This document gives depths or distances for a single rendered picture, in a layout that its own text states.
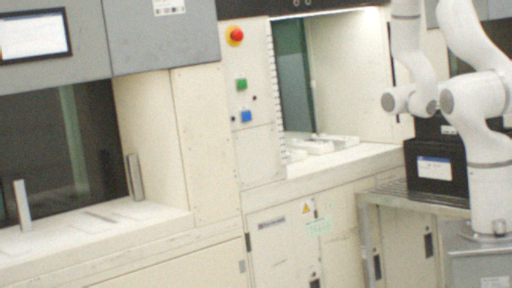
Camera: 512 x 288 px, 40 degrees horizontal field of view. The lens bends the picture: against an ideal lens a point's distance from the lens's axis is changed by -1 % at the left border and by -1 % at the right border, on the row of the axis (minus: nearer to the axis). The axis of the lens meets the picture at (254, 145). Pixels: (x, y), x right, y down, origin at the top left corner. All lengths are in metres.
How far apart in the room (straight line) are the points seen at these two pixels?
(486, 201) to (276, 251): 0.76
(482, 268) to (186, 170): 0.88
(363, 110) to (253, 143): 0.71
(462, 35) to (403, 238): 1.07
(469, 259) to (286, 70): 1.72
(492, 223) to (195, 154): 0.86
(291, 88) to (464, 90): 1.61
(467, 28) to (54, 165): 1.36
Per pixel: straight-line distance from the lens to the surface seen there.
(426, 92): 2.13
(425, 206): 2.28
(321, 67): 2.96
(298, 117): 3.29
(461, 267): 1.84
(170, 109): 2.12
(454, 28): 1.89
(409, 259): 2.78
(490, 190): 1.87
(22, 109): 2.36
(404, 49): 2.14
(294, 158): 2.58
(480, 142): 1.84
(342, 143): 2.73
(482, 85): 1.82
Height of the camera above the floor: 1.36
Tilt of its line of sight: 9 degrees down
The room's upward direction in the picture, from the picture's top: 7 degrees counter-clockwise
